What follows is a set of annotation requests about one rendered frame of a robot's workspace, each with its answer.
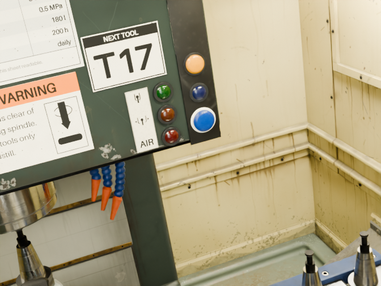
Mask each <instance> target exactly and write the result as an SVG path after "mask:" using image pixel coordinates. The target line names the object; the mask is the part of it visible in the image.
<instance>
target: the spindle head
mask: <svg viewBox="0 0 381 286"><path fill-rule="evenodd" d="M69 2H70V7H71V12H72V15H73V19H74V24H75V29H76V32H77V36H78V41H79V45H80V48H81V53H82V57H83V62H84V66H82V67H78V68H74V69H69V70H64V71H60V72H57V73H52V74H47V75H43V76H39V77H35V78H30V79H26V80H22V81H18V82H13V83H8V84H5V85H1V86H0V89H4V88H7V87H11V86H16V85H21V84H24V83H28V82H33V81H38V80H41V79H46V78H50V77H55V76H58V75H63V74H67V73H72V72H75V73H76V76H77V80H78V85H79V89H80V92H81V96H82V101H83V105H84V110H85V113H86V117H87V121H88V126H89V129H90V133H91V138H92V142H93V145H94V149H91V150H87V151H85V152H80V153H77V154H72V155H69V156H65V157H62V158H57V159H54V160H51V161H47V162H43V163H39V164H36V165H32V166H28V167H24V168H21V169H17V170H13V171H9V172H6V173H3V174H0V196H1V195H5V194H9V193H12V192H16V191H20V190H23V189H26V188H30V187H34V186H38V185H41V184H44V183H48V182H52V181H55V180H59V179H62V178H66V177H69V176H73V175H77V174H80V173H85V172H87V171H91V170H94V169H99V168H101V167H105V166H109V165H113V164H115V163H120V162H123V161H127V160H130V159H134V158H138V157H141V156H144V155H148V154H152V153H156V152H159V151H162V150H166V149H170V148H174V147H177V146H180V145H184V144H188V143H191V141H190V137H189V130H188V124H187V117H186V113H185V107H184V100H183V94H182V90H181V83H180V77H179V70H178V66H177V59H176V54H175V47H174V43H173V37H172V30H171V23H170V17H169V13H168V6H167V0H69ZM202 8H203V13H204V21H205V28H206V19H205V12H204V4H203V0H202ZM154 21H158V27H159V33H160V39H161V43H162V49H163V56H164V62H165V66H166V72H167V74H165V75H161V76H158V77H154V78H149V79H144V80H141V81H137V82H133V83H128V84H125V85H121V86H116V87H112V88H109V89H105V90H100V91H96V92H93V90H92V86H91V81H90V76H89V73H88V68H87V64H86V59H85V56H84V51H83V47H82V42H81V37H85V36H90V35H94V34H97V33H102V32H108V31H113V30H117V29H120V28H125V27H131V26H136V25H139V24H144V23H148V22H154ZM206 36H207V40H208V32H207V28H206ZM208 48H209V40H208ZM209 56H210V63H211V55H210V48H209ZM211 71H212V76H213V68H212V63H211ZM159 82H168V83H169V84H170V85H171V86H172V88H173V95H172V97H171V99H170V100H168V101H166V102H160V101H158V100H156V99H155V97H154V94H153V90H154V87H155V86H156V85H157V84H158V83H159ZM213 83H214V76H213ZM145 87H147V90H148V94H149V99H150V105H151V111H152V115H153V120H154V125H155V131H156V137H157V140H158V146H159V147H158V148H155V149H151V150H147V151H144V152H140V153H137V148H136V143H135V140H134V135H133V130H132V125H131V121H130V116H129V111H128V106H127V102H126V97H125V92H130V91H134V90H138V89H142V88H145ZM214 91H215V83H214ZM215 99H216V104H217V111H218V103H217V96H216V91H215ZM166 104H169V105H172V106H174V107H175V108H176V110H177V118H176V120H175V121H174V122H173V123H171V124H163V123H161V122H160V121H159V119H158V111H159V109H160V108H161V107H162V106H164V105H166ZM218 119H219V111H218ZM219 124H220V119H219ZM168 127H176V128H177V129H178V130H179V131H180V133H181V139H180V141H179V142H178V143H177V144H176V145H174V146H168V145H166V144H165V143H164V142H163V141H162V133H163V131H164V130H165V129H166V128H168Z"/></svg>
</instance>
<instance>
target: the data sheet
mask: <svg viewBox="0 0 381 286"><path fill-rule="evenodd" d="M82 66H84V62H83V57H82V53H81V48H80V45H79V41H78V36H77V32H76V29H75V24H74V19H73V15H72V12H71V7H70V2H69V0H0V86H1V85H5V84H8V83H13V82H18V81H22V80H26V79H30V78H35V77H39V76H43V75H47V74H52V73H57V72H61V71H64V70H69V69H74V68H78V67H82Z"/></svg>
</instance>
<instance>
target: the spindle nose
mask: <svg viewBox="0 0 381 286"><path fill-rule="evenodd" d="M56 202H57V194H56V185H55V182H54V181H52V182H48V183H44V184H41V185H38V186H34V187H30V188H26V189H23V190H20V191H16V192H12V193H9V194H5V195H1V196H0V234H6V233H10V232H14V231H17V230H19V229H23V228H25V227H27V226H29V225H31V224H33V223H35V222H37V221H38V220H40V219H41V218H43V217H44V216H45V215H47V214H48V213H49V212H50V211H51V210H52V208H53V207H54V205H55V204H56Z"/></svg>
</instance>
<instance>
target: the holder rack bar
mask: <svg viewBox="0 0 381 286"><path fill-rule="evenodd" d="M372 253H373V256H374V261H375V265H379V264H381V254H380V253H378V252H377V251H376V250H375V249H372ZM356 256H357V255H356V254H355V255H353V256H350V257H347V258H345V259H342V260H338V261H336V262H333V263H330V264H328V265H325V266H322V267H319V268H318V270H319V275H320V279H321V283H322V285H324V284H327V283H330V282H332V281H335V280H338V279H342V280H343V281H344V282H345V283H346V284H348V277H349V275H350V274H351V273H352V272H354V268H355V260H356ZM302 276H303V274H300V275H297V276H294V277H291V278H288V279H286V280H283V281H280V282H277V283H274V284H272V285H269V286H302Z"/></svg>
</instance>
